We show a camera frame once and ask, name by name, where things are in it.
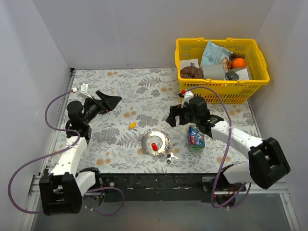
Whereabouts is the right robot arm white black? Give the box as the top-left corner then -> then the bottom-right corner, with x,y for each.
166,97 -> 291,191

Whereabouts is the key with red tag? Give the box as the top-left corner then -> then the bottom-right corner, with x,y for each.
151,143 -> 158,151

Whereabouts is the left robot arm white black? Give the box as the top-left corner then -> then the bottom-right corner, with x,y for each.
39,89 -> 122,216

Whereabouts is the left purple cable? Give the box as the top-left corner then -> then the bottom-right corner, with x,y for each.
8,89 -> 125,216

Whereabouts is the yellow plastic basket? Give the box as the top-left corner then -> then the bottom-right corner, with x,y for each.
175,38 -> 270,103

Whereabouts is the brown round item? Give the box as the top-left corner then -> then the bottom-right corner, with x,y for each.
180,66 -> 203,79

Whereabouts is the grey box in basket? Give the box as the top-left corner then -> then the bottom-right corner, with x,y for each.
200,64 -> 225,80

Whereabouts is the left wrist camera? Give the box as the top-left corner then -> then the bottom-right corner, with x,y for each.
77,83 -> 92,99

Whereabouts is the white paper in basket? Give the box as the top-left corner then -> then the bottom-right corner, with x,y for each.
180,58 -> 199,70

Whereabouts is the light blue pouch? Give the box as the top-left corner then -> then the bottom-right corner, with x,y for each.
200,41 -> 233,65

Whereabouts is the green sponge pack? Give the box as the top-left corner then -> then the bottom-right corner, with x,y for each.
188,126 -> 205,152

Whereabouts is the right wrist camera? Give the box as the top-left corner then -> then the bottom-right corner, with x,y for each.
180,90 -> 194,108

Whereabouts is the floral table mat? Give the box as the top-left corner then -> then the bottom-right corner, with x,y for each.
72,68 -> 248,173

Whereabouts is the orange fruit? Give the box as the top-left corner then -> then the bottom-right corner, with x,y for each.
231,57 -> 246,68

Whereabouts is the purple cable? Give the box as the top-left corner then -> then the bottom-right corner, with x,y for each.
185,86 -> 252,209
8,89 -> 125,216

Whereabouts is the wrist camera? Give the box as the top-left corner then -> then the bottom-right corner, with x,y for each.
180,90 -> 194,108
77,83 -> 92,99

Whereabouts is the key with blue tag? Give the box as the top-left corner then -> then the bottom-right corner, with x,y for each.
166,143 -> 178,151

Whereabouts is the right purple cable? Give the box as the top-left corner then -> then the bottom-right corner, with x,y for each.
185,86 -> 252,209

